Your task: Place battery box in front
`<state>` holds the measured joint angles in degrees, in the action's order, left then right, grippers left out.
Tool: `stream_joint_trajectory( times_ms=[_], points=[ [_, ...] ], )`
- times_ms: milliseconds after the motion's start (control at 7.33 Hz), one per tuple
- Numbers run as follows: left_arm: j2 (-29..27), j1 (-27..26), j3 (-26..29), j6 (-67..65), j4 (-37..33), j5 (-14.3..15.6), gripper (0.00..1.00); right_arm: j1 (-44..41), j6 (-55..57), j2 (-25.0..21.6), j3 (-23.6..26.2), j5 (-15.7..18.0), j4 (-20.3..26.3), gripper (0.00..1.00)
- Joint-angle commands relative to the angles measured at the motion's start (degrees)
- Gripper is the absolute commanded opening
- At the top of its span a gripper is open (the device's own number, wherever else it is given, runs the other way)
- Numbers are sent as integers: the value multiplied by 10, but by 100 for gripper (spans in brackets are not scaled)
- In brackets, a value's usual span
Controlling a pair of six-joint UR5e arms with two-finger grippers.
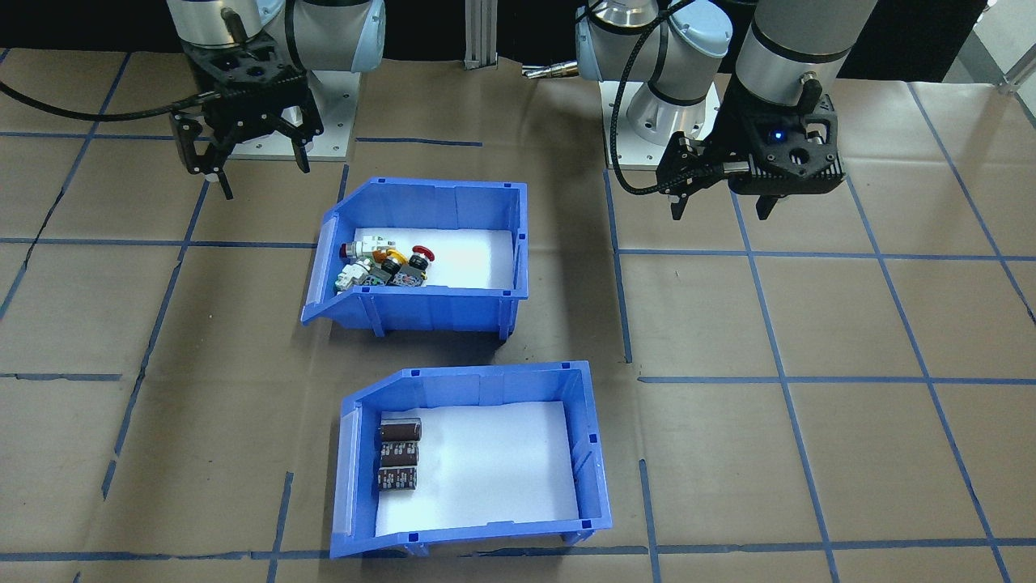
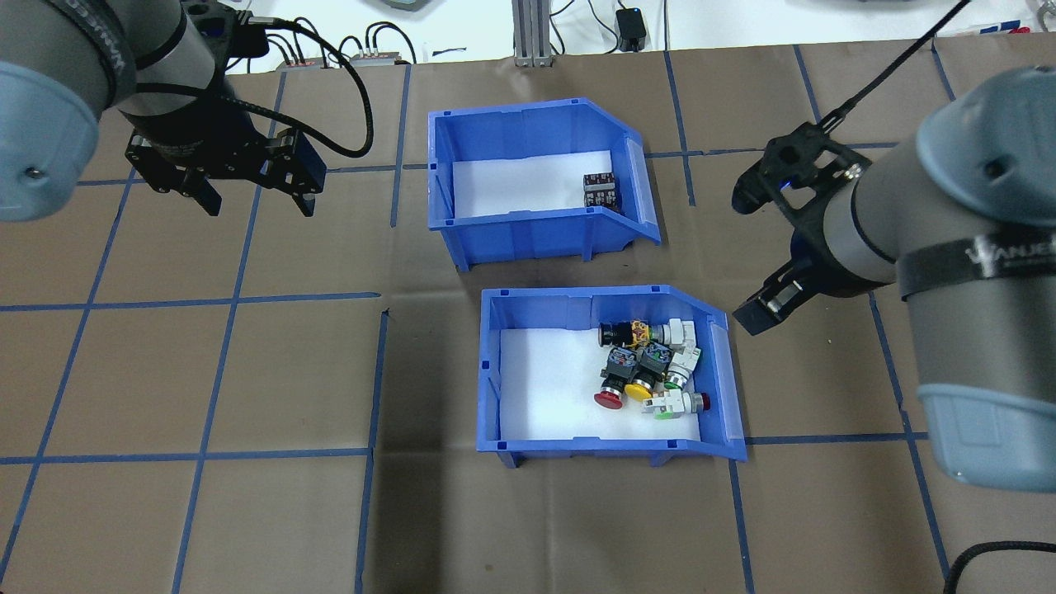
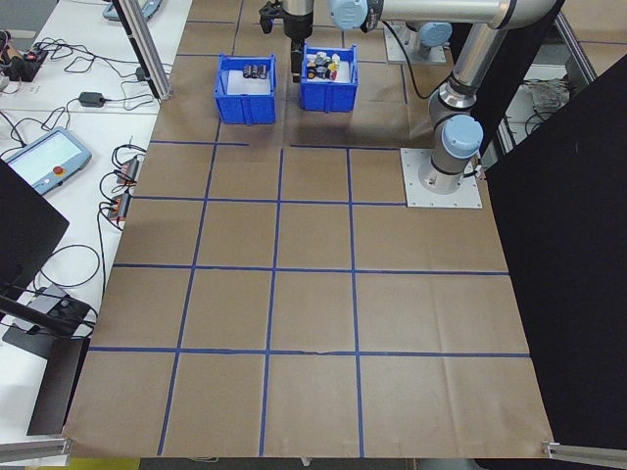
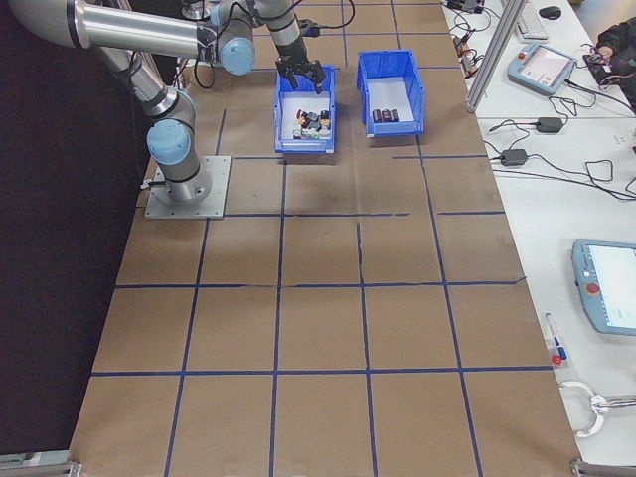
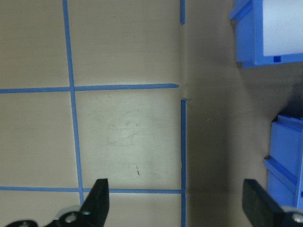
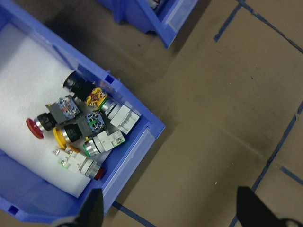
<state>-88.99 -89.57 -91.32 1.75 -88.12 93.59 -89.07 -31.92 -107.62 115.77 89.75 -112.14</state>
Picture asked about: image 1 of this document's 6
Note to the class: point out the black frame cover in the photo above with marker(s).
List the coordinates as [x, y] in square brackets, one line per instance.
[931, 40]

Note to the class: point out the yellow push button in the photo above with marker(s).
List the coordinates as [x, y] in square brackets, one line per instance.
[392, 263]

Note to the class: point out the aluminium extrusion post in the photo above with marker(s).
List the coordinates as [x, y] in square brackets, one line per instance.
[481, 40]

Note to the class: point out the black capacitor upper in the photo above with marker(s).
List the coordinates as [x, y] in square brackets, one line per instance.
[399, 455]

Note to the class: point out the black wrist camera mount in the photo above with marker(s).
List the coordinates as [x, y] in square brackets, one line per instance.
[793, 158]
[243, 69]

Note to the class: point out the red mushroom push button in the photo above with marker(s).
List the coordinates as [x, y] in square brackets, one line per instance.
[422, 255]

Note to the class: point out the white and green push button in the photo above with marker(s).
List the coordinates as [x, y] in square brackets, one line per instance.
[348, 279]

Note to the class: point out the blue plastic storage bin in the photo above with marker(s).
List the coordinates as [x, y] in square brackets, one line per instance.
[437, 312]
[486, 385]

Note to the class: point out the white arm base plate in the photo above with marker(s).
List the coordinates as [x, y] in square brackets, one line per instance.
[336, 121]
[647, 158]

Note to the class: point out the white switch with red lamp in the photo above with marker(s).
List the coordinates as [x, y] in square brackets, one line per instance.
[372, 245]

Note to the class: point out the grey black switch block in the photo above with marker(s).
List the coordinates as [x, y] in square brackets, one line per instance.
[378, 277]

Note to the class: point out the black blue red switch block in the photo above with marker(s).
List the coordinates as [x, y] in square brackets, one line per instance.
[409, 278]

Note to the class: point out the black capacitor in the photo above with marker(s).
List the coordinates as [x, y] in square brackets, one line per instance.
[399, 455]
[401, 430]

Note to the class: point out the aluminium frame bar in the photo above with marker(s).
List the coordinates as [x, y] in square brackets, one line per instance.
[1021, 81]

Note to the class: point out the black capacitor lower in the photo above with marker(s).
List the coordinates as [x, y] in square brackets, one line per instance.
[401, 430]

